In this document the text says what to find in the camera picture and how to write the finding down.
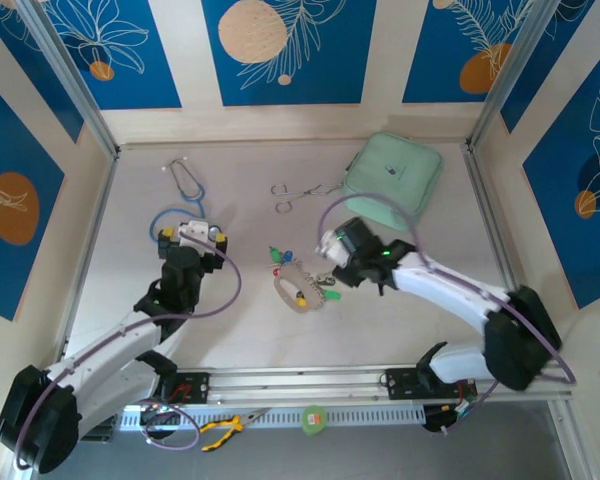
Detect black ribbed block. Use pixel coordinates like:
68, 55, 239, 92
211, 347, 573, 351
82, 420, 117, 442

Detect metal key holder plate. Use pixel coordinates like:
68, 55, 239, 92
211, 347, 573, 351
271, 263, 331, 315

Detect mint green zip pouch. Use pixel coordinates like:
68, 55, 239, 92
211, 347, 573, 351
340, 131, 444, 232

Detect aluminium frame post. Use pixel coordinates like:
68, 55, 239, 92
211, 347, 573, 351
14, 0, 121, 160
465, 0, 566, 151

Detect aluminium table edge rail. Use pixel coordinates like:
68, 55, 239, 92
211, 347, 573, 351
462, 142, 524, 292
54, 148, 122, 349

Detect metal wire tongs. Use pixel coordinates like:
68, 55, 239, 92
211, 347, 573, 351
271, 182, 342, 215

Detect blue stethoscope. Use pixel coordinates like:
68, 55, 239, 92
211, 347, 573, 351
148, 158, 220, 246

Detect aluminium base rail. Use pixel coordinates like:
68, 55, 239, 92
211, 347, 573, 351
177, 364, 574, 404

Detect yellow handled pliers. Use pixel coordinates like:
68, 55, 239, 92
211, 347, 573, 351
195, 407, 271, 453

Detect grey slotted cable duct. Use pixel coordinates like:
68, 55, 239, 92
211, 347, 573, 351
117, 403, 427, 432

